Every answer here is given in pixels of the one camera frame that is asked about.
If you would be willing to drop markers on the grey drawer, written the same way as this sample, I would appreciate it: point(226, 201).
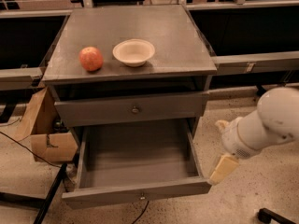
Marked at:
point(132, 108)
point(138, 161)

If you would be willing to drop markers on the white paper bowl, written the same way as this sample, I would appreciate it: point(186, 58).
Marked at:
point(133, 52)

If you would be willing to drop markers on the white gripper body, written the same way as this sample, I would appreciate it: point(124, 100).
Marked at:
point(233, 139)

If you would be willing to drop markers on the black chair base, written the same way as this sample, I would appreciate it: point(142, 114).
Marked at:
point(266, 216)

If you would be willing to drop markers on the red apple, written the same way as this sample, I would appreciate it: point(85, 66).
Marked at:
point(91, 59)

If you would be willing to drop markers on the grey left side rail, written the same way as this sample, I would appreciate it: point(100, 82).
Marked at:
point(20, 78)

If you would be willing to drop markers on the brown cardboard box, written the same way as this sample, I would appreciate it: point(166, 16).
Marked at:
point(47, 142)

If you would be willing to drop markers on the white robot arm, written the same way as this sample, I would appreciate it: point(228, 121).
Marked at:
point(275, 121)

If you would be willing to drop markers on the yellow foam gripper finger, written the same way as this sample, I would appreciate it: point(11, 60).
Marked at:
point(222, 124)
point(225, 165)

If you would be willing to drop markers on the grey wooden drawer cabinet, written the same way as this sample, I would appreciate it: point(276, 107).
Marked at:
point(181, 62)

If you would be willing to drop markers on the grey rail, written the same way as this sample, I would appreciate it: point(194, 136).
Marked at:
point(20, 78)
point(257, 63)

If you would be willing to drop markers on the grey right side rail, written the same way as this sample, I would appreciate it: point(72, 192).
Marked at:
point(257, 63)

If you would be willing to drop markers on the black metal floor frame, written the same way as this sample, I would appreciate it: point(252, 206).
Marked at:
point(41, 204)

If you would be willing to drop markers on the grey top drawer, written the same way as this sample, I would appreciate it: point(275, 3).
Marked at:
point(132, 108)

